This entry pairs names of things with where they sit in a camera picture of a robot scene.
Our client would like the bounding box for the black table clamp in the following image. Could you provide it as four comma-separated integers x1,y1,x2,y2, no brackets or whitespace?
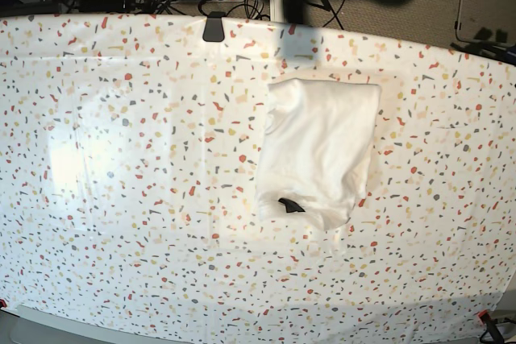
202,11,226,43

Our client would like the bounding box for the white metal stand post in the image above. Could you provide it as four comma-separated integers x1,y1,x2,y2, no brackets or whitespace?
269,0,285,23

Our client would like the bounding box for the terrazzo patterned tablecloth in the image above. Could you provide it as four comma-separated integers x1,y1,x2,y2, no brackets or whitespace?
1,15,515,343

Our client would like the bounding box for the red clamp at corner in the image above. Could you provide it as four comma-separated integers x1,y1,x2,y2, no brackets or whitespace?
477,310,490,325

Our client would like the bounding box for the white printed T-shirt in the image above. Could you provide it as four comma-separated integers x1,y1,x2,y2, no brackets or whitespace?
256,78,381,230

